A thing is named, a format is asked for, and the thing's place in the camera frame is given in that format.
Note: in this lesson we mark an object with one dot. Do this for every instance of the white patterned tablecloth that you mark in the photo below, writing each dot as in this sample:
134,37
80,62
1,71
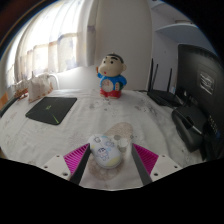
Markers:
43,136

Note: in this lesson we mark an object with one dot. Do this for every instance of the orange wooden chair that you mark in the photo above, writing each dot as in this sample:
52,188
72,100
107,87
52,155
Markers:
3,99

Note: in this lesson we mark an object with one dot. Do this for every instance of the black computer monitor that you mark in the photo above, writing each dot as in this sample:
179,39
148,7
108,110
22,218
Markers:
206,86

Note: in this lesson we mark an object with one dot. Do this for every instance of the wooden ship model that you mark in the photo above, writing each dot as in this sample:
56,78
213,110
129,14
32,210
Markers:
21,90

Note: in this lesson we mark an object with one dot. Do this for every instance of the white sheer curtain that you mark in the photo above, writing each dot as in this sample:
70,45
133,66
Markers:
43,40

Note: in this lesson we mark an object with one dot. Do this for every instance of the black remote control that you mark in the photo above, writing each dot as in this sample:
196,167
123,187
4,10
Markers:
7,106

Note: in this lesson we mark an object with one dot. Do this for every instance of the white cloth bag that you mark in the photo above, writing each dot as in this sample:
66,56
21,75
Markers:
39,88

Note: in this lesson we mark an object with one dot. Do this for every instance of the cartoon boy figurine blue shirt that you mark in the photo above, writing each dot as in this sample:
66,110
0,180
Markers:
112,78

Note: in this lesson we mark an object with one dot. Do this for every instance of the black mouse pad green lines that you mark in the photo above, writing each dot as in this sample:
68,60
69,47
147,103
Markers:
50,109

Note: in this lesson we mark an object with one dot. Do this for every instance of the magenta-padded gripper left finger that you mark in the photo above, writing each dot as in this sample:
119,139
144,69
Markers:
77,160

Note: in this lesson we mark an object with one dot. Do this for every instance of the white cartoon-print computer mouse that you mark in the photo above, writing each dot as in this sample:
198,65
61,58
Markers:
105,151

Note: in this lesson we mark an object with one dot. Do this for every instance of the black box device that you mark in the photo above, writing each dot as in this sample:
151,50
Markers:
190,128

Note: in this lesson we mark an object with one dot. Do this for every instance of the white wall shelf unit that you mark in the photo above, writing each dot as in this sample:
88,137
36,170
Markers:
180,31

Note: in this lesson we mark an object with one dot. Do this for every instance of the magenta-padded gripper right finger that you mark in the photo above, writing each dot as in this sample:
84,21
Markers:
146,160

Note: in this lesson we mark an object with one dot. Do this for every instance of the black router with antennas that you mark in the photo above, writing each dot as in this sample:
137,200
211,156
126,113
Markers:
165,97

